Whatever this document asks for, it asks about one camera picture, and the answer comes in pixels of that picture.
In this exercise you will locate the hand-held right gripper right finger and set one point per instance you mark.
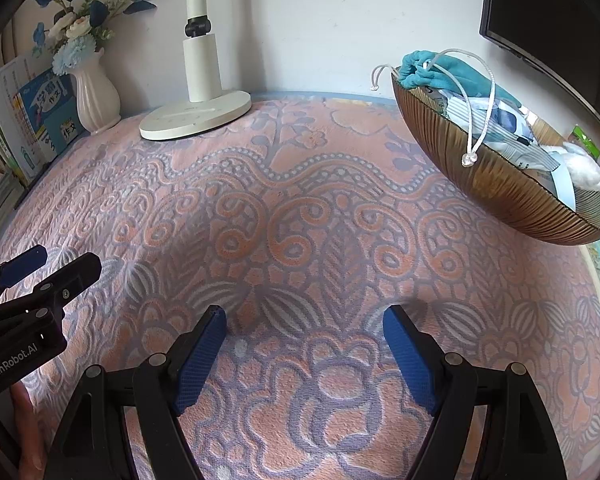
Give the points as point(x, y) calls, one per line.
point(412, 360)

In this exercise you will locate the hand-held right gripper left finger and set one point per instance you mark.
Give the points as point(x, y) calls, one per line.
point(200, 360)

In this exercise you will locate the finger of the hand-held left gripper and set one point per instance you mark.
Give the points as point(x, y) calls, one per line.
point(22, 262)
point(75, 275)

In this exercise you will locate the amber ribbed glass bowl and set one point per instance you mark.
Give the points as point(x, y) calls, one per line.
point(505, 190)

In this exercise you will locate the blue face mask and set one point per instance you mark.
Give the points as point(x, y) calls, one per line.
point(565, 185)

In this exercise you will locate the white and blue plush toy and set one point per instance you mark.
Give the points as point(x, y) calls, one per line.
point(585, 170)

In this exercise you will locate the person's left hand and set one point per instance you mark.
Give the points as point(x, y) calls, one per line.
point(27, 430)

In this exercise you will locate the row of books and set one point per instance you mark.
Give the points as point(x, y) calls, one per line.
point(35, 110)

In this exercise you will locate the pink patterned blanket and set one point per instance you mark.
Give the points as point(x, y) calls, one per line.
point(290, 210)

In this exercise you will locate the white ribbed vase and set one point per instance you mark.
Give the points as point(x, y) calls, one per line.
point(97, 100)

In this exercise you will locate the blue and white artificial flowers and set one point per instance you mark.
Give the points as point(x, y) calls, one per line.
point(75, 52)

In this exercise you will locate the white desk lamp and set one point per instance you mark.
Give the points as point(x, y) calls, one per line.
point(200, 70)

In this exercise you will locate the jar with green lid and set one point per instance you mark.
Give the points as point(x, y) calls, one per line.
point(582, 137)

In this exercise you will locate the light blue tablecloth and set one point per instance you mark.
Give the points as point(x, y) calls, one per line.
point(305, 95)

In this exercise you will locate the black monitor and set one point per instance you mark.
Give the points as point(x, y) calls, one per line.
point(555, 5)

